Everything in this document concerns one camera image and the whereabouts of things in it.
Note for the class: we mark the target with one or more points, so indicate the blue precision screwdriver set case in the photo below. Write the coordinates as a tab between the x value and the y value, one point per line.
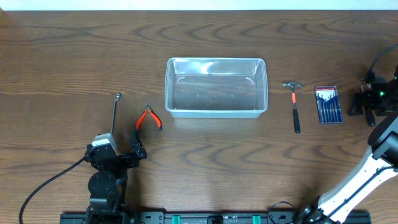
328	105

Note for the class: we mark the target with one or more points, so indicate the silver offset ring wrench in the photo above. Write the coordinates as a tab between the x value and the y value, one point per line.
117	98

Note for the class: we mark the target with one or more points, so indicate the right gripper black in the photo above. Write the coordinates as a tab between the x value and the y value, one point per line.
369	94

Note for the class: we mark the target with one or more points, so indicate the clear plastic container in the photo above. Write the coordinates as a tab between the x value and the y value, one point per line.
205	87

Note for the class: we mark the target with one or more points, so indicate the black yellow handled screwdriver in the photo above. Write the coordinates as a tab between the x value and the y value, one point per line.
370	119

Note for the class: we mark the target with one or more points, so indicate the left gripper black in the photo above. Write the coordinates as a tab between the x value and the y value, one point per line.
121	158

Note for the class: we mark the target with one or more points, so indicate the claw hammer orange black handle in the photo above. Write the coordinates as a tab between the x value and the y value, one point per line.
293	85

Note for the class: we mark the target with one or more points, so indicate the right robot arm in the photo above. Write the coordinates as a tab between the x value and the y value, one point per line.
378	164

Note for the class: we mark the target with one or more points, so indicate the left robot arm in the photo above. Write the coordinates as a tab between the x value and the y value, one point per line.
108	186

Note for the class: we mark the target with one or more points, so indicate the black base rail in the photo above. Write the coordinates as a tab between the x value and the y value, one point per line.
206	218

